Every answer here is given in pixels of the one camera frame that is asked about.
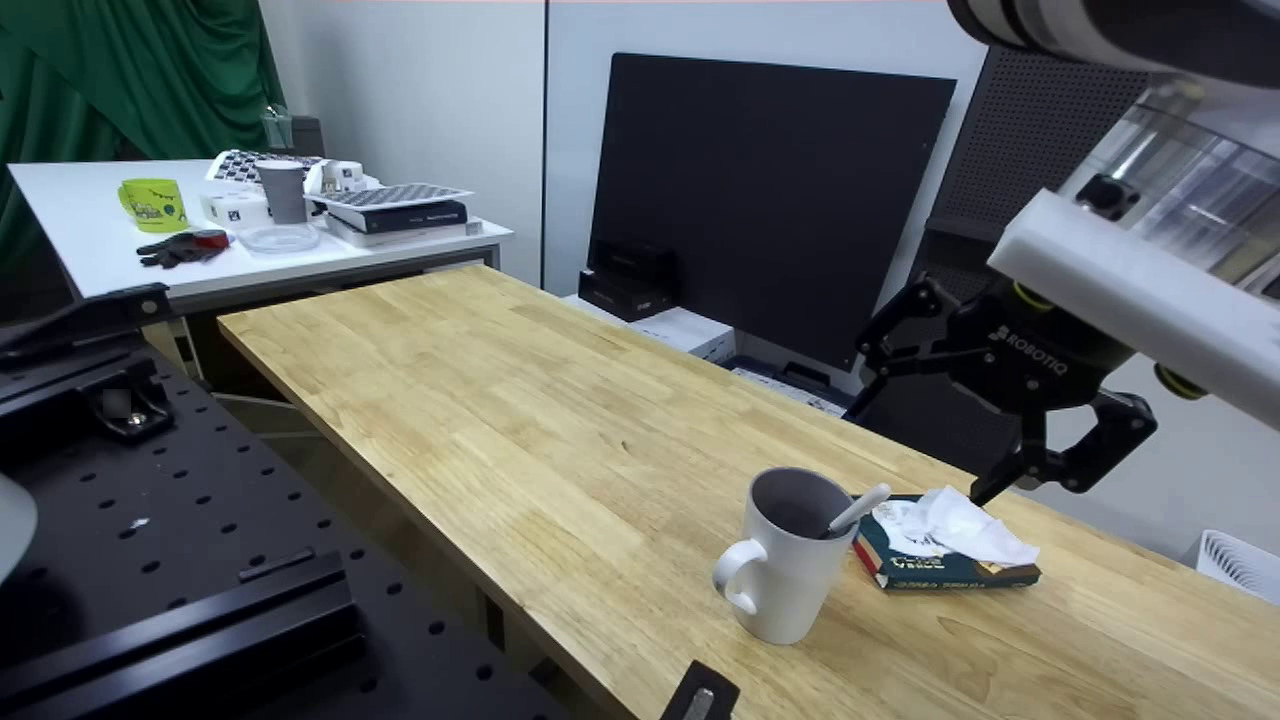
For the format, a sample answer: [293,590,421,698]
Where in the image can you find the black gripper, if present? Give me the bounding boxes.
[841,275,1160,513]

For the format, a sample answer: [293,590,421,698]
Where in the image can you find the white spoon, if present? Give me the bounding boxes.
[822,480,897,540]

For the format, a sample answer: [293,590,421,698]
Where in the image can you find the white mug with dark inside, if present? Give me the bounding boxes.
[706,466,862,653]

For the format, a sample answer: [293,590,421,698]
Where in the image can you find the crumpled white tissue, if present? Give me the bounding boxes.
[882,484,1043,571]

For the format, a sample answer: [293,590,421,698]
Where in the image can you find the green and white packet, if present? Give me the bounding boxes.
[852,494,1049,600]

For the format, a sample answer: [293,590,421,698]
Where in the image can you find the grey keypad device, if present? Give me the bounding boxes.
[727,350,858,423]

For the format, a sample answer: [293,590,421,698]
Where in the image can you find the white box with grille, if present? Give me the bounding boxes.
[1190,523,1280,609]

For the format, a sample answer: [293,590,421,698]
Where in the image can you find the black monitor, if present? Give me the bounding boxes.
[583,49,961,375]

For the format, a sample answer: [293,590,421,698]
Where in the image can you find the white flat box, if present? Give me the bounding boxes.
[629,301,738,367]

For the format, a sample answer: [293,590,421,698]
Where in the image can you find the small black device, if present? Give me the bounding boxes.
[577,251,688,324]

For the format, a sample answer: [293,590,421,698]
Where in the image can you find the black table clamp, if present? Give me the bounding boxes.
[655,657,744,720]

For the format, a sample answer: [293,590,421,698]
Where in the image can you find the black book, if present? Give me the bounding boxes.
[325,195,478,245]

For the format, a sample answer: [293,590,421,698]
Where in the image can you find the grey cup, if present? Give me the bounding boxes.
[250,158,314,230]

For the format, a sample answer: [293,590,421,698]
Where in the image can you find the small white box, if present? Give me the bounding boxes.
[200,184,272,230]

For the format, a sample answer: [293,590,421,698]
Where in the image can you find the black and red tool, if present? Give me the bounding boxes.
[131,224,239,275]

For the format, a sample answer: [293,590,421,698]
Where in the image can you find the yellow-green packet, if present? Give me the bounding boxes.
[115,172,200,240]

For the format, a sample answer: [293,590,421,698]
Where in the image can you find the white side table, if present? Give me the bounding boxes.
[5,158,515,319]

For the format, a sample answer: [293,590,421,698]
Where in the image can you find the green curtain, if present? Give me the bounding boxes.
[0,0,293,275]

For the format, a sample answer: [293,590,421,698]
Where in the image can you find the grey round disc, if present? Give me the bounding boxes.
[0,468,45,590]

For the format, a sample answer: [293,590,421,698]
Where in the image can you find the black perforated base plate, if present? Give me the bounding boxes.
[0,342,594,720]

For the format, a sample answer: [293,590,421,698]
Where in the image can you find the black bracket with screws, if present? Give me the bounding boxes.
[83,373,179,450]

